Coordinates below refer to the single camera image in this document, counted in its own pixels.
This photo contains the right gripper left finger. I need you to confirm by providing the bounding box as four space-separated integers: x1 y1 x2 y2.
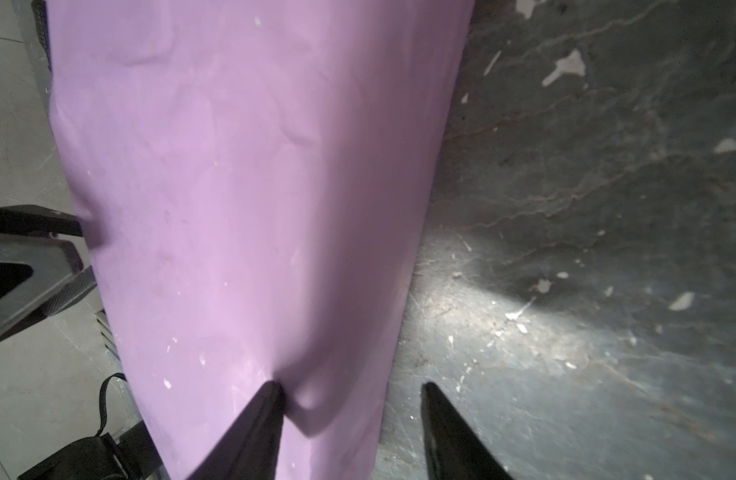
189 381 286 480

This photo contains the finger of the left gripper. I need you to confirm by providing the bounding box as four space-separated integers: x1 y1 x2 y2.
0 234 96 342
0 205 83 237

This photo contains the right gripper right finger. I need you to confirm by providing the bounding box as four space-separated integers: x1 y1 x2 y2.
421 382 513 480

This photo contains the pink wrapping paper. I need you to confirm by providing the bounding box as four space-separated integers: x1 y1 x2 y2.
47 1 474 479

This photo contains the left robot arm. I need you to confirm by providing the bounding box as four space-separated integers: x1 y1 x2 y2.
0 205 163 479

